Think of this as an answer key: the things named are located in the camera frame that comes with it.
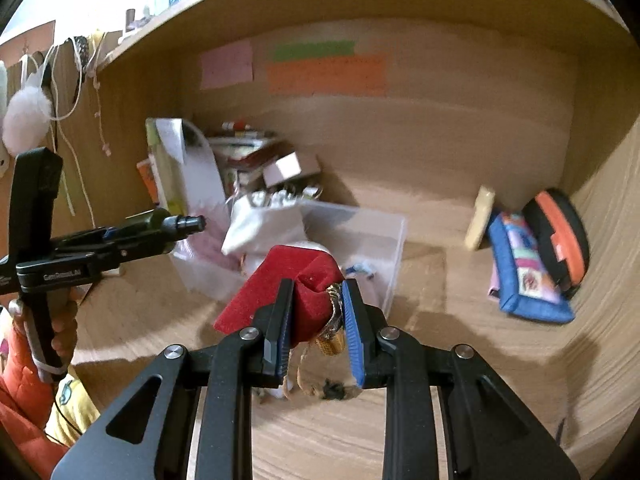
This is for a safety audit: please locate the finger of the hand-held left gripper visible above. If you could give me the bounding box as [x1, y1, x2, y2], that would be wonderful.
[49, 224, 130, 255]
[94, 236, 177, 274]

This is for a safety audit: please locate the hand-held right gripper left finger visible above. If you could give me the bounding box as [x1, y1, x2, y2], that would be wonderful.
[50, 277, 296, 480]

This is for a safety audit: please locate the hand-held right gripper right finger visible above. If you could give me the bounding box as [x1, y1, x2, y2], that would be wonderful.
[341, 277, 582, 480]

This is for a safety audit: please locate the green glass bottle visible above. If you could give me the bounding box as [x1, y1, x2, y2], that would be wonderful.
[116, 208, 207, 257]

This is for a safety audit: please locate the red velvet pouch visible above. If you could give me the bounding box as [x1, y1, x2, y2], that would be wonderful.
[213, 244, 344, 347]

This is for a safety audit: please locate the clear plastic storage box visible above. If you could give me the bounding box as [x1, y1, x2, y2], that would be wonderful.
[171, 199, 408, 312]

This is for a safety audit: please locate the white cloth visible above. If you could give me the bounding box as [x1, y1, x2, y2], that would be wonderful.
[221, 192, 307, 257]

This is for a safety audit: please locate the wooden desktop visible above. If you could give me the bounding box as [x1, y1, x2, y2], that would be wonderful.
[75, 182, 623, 480]

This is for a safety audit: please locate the person's left hand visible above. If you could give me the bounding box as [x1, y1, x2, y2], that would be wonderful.
[51, 299, 81, 375]

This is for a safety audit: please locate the orange packet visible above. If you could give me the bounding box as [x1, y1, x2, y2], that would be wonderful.
[135, 158, 162, 207]

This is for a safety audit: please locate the yellow green bottle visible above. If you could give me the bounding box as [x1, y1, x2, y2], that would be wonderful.
[147, 120, 187, 214]

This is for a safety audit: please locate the white fluffy pompom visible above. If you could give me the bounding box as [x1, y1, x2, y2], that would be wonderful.
[2, 85, 54, 154]

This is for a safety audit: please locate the stack of books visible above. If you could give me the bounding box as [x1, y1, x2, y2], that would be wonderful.
[207, 129, 282, 187]

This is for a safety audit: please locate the small white box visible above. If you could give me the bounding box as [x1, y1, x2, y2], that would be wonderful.
[263, 152, 322, 189]

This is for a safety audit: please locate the yellow garment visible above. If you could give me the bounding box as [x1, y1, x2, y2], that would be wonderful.
[46, 374, 102, 447]

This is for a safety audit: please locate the pale yellow tube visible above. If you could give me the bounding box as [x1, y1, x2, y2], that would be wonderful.
[464, 185, 497, 252]

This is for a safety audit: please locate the black hair claw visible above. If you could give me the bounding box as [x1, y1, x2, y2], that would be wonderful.
[40, 35, 90, 122]

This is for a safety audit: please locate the blue patterned pencil pouch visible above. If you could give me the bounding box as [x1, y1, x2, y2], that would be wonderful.
[486, 211, 576, 325]

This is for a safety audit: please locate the pink paper note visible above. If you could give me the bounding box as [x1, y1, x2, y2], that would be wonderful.
[199, 39, 255, 91]

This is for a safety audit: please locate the black and orange round case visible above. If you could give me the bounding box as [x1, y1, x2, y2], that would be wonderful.
[521, 188, 592, 299]

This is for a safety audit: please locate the orange paper note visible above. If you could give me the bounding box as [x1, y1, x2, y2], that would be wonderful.
[266, 54, 389, 98]

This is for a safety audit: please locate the green paper note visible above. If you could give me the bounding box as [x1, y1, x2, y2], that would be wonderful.
[273, 40, 357, 60]

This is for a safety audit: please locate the white cord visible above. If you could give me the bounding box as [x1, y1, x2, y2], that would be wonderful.
[20, 40, 112, 228]

